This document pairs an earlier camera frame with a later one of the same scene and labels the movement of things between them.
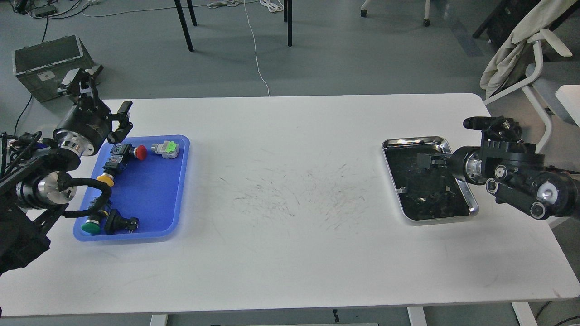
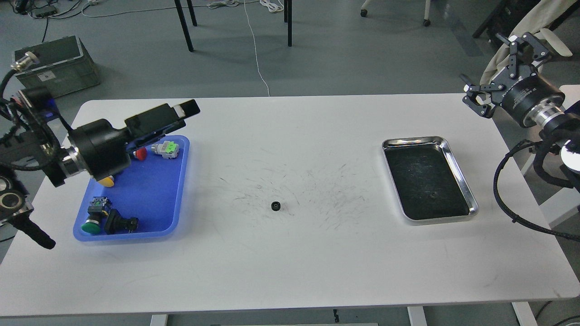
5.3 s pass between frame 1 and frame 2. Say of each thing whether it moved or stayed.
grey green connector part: stayed
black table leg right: stayed
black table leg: stayed
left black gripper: moved
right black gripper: moved
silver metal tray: stayed
